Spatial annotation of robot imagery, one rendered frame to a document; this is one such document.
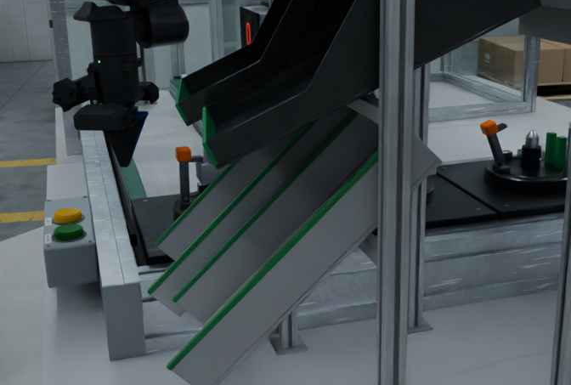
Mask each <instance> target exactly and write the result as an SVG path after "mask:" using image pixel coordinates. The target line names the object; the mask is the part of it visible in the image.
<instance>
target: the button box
mask: <svg viewBox="0 0 571 385"><path fill-rule="evenodd" d="M64 208H77V209H79V210H81V211H82V218H81V219H80V220H78V221H76V222H72V223H66V224H80V225H81V226H82V227H83V233H84V234H83V236H81V237H79V238H77V239H74V240H69V241H60V240H57V239H55V238H54V230H55V229H56V228H57V227H59V226H60V225H63V224H62V223H57V222H55V221H54V213H55V212H56V211H58V210H60V209H64ZM43 255H44V262H45V269H46V276H47V283H48V287H49V288H54V287H60V286H73V285H79V284H86V283H92V282H98V281H99V263H98V254H97V246H96V240H95V233H94V226H93V215H92V209H91V203H90V198H89V197H88V196H86V195H85V196H83V197H74V198H66V199H58V200H47V201H45V203H44V233H43Z"/></svg>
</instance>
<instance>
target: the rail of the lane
mask: <svg viewBox="0 0 571 385"><path fill-rule="evenodd" d="M80 132H81V141H82V155H83V165H84V172H85V178H86V185H87V191H88V197H89V198H90V203H91V209H92V215H93V226H94V233H95V240H96V246H97V254H98V263H99V286H100V293H101V299H102V306H103V312H104V319H105V331H106V337H107V344H108V350H109V357H110V361H113V360H123V359H129V358H134V357H139V356H145V355H146V346H145V335H144V316H143V305H142V295H141V285H140V279H139V273H138V270H137V266H136V263H135V259H134V255H133V249H132V246H137V245H138V239H137V233H136V229H135V227H134V223H133V221H132V220H127V221H126V222H125V218H124V215H123V211H122V205H121V202H120V198H119V195H118V191H117V187H116V181H115V178H114V174H113V171H112V167H111V164H110V158H109V154H108V150H107V147H106V143H105V137H104V134H103V131H87V130H80ZM126 224H127V225H126Z"/></svg>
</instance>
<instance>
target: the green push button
mask: <svg viewBox="0 0 571 385"><path fill-rule="evenodd" d="M83 234H84V233H83V227H82V226H81V225H80V224H63V225H60V226H59V227H57V228H56V229H55V230H54V238H55V239H57V240H60V241H69V240H74V239H77V238H79V237H81V236H83Z"/></svg>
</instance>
